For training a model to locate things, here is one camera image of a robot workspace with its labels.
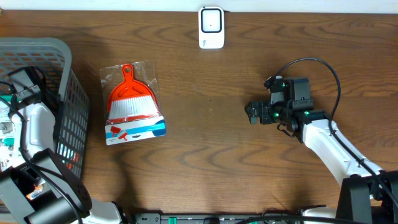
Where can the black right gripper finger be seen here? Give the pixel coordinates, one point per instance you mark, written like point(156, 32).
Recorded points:
point(253, 119)
point(249, 109)

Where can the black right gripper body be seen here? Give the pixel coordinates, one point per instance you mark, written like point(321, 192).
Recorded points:
point(257, 110)

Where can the red packaged item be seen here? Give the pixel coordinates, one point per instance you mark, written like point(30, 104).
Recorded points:
point(131, 103)

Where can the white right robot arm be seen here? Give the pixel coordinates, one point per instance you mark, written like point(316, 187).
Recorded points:
point(313, 129)

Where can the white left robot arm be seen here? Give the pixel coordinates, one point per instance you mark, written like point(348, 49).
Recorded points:
point(38, 187)

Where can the white barcode scanner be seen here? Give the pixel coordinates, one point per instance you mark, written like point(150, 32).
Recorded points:
point(211, 27)

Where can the grey plastic basket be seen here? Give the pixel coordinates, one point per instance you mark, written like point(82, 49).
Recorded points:
point(54, 58)

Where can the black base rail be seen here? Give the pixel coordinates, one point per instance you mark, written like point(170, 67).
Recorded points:
point(227, 218)

